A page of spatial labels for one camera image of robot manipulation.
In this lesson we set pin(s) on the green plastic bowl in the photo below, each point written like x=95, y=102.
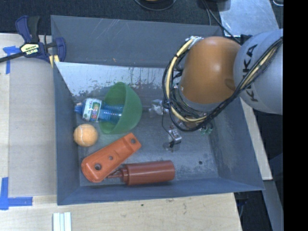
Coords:
x=131, y=105

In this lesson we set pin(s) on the pale flat board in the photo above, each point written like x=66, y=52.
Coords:
x=31, y=129

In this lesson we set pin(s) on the blue plastic bottle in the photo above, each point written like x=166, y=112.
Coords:
x=92, y=110

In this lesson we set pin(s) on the orange flat block with holes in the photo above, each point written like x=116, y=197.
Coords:
x=113, y=156

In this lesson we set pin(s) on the grey metal bin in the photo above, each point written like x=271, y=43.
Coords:
x=192, y=167

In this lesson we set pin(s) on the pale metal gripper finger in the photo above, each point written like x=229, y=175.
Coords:
x=157, y=106
x=175, y=135

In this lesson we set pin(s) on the orange ball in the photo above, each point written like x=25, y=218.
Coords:
x=85, y=135

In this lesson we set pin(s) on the red-brown squeeze bottle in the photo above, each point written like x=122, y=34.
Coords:
x=149, y=172

